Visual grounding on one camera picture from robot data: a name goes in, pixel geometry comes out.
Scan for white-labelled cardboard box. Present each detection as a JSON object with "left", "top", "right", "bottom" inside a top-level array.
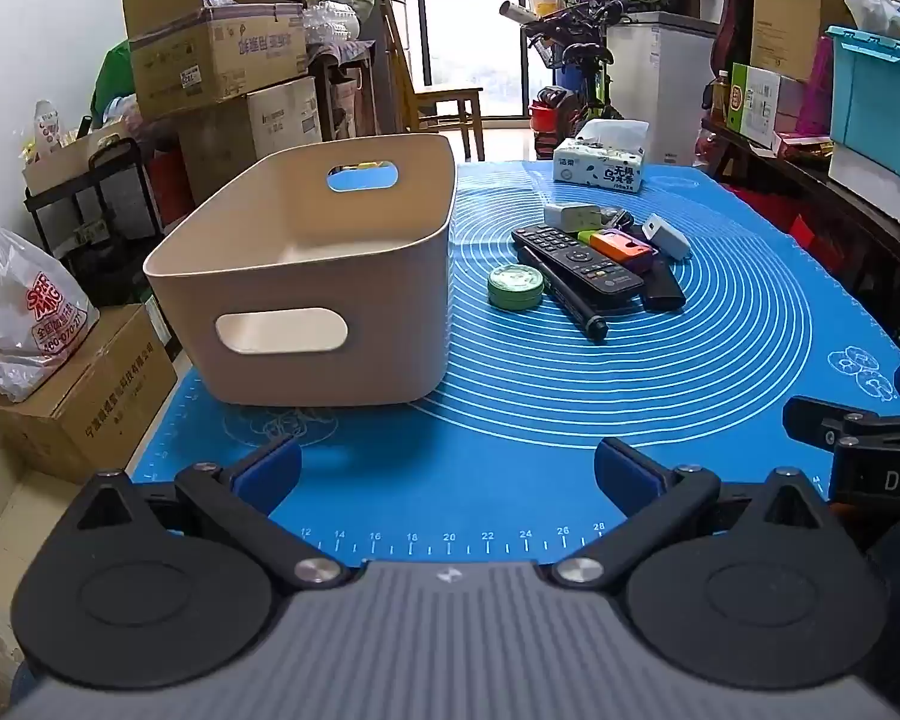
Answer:
[{"left": 176, "top": 75, "right": 323, "bottom": 203}]

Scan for green black bicycle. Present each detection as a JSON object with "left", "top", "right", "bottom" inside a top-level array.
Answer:
[{"left": 499, "top": 0, "right": 625, "bottom": 121}]

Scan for cardboard tray box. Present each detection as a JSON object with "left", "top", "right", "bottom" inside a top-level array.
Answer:
[{"left": 22, "top": 120, "right": 132, "bottom": 196}]

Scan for green round tin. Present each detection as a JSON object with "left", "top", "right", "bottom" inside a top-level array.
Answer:
[{"left": 487, "top": 264, "right": 545, "bottom": 311}]

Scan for white plug adapter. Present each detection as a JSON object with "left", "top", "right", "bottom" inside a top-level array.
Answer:
[{"left": 641, "top": 214, "right": 692, "bottom": 261}]

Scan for green white carton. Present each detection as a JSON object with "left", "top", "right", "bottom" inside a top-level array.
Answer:
[{"left": 726, "top": 64, "right": 805, "bottom": 149}]

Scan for clear plastic egg trays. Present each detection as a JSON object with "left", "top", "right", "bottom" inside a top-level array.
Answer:
[{"left": 304, "top": 0, "right": 362, "bottom": 47}]

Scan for white red-print plastic bag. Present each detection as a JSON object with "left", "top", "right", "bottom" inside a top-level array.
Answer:
[{"left": 0, "top": 223, "right": 100, "bottom": 402}]

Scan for white storage box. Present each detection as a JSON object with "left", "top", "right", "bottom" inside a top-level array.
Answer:
[{"left": 829, "top": 146, "right": 900, "bottom": 231}]

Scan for green bag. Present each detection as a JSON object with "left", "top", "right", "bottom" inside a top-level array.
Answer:
[{"left": 92, "top": 41, "right": 141, "bottom": 119}]

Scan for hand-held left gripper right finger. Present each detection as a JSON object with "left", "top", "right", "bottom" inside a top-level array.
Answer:
[{"left": 551, "top": 435, "right": 833, "bottom": 590}]

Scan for white cube charger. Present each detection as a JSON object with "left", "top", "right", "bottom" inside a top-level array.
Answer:
[{"left": 544, "top": 202, "right": 601, "bottom": 233}]

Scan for beige plastic basket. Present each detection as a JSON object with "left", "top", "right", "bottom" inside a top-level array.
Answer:
[{"left": 142, "top": 133, "right": 458, "bottom": 407}]

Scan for red bucket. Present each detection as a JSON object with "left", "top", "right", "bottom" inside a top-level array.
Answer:
[{"left": 529, "top": 90, "right": 572, "bottom": 137}]

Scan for purple lighter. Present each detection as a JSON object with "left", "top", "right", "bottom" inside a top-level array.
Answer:
[{"left": 604, "top": 227, "right": 659, "bottom": 272}]

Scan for red white box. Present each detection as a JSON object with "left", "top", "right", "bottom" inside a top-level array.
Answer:
[{"left": 150, "top": 148, "right": 196, "bottom": 224}]

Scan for black utility cart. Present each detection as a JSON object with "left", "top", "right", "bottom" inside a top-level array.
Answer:
[{"left": 22, "top": 139, "right": 167, "bottom": 305}]

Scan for low brown cardboard box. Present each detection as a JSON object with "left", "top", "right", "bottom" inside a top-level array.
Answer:
[{"left": 0, "top": 304, "right": 179, "bottom": 485}]

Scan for white tissue box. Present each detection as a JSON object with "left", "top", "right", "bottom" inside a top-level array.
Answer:
[{"left": 553, "top": 118, "right": 650, "bottom": 194}]

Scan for black many-button remote control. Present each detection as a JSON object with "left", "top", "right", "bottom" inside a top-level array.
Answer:
[{"left": 511, "top": 225, "right": 646, "bottom": 308}]

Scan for open taped cardboard box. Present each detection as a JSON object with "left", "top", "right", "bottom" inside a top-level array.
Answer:
[{"left": 122, "top": 0, "right": 308, "bottom": 121}]

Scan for orange lighter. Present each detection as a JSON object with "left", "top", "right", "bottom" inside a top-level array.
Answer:
[{"left": 589, "top": 231, "right": 657, "bottom": 265}]

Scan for dark wooden shelf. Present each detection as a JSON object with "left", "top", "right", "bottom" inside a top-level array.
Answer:
[{"left": 701, "top": 116, "right": 900, "bottom": 293}]

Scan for pink box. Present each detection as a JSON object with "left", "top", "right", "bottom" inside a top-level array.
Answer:
[{"left": 801, "top": 37, "right": 835, "bottom": 137}]

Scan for white chest freezer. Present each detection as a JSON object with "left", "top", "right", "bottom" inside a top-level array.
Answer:
[{"left": 607, "top": 11, "right": 721, "bottom": 166}]

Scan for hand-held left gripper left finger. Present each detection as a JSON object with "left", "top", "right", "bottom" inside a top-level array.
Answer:
[{"left": 71, "top": 435, "right": 353, "bottom": 590}]

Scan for teal storage bin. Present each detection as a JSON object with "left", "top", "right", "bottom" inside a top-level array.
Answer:
[{"left": 825, "top": 26, "right": 900, "bottom": 181}]

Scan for tall brown cardboard box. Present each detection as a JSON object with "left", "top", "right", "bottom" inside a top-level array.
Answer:
[{"left": 750, "top": 0, "right": 850, "bottom": 83}]

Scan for wooden chair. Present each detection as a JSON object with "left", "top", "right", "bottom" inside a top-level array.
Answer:
[{"left": 386, "top": 0, "right": 485, "bottom": 158}]

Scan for black pen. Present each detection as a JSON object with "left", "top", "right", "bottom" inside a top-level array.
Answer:
[{"left": 521, "top": 246, "right": 610, "bottom": 341}]

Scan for red paper bag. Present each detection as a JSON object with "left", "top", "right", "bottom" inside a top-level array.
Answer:
[{"left": 787, "top": 214, "right": 846, "bottom": 272}]

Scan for black slim remote control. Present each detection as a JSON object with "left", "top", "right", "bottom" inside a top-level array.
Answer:
[{"left": 640, "top": 264, "right": 687, "bottom": 312}]

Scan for blue silicone mat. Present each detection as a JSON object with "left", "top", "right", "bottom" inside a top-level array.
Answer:
[{"left": 131, "top": 157, "right": 900, "bottom": 567}]

